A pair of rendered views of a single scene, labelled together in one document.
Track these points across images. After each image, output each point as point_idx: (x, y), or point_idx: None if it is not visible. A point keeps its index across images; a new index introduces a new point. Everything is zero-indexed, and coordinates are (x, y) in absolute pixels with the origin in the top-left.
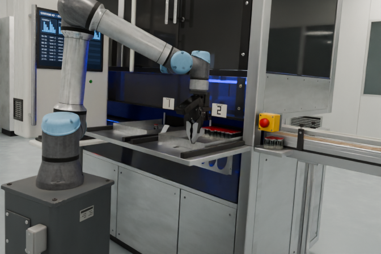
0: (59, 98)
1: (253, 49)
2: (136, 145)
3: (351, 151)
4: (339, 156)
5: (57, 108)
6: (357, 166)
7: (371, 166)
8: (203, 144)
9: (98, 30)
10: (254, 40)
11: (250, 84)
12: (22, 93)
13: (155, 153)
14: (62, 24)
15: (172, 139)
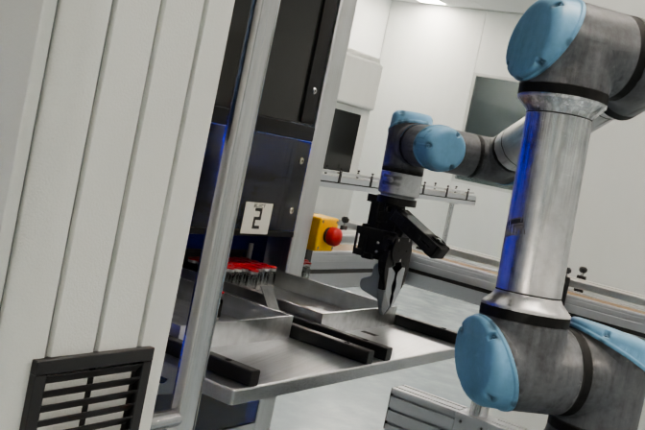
0: (560, 290)
1: (330, 84)
2: (396, 359)
3: (349, 258)
4: (338, 269)
5: (569, 316)
6: (350, 279)
7: (361, 274)
8: (394, 309)
9: (611, 120)
10: (336, 66)
11: (316, 158)
12: (151, 306)
13: (427, 359)
14: (606, 88)
15: (347, 318)
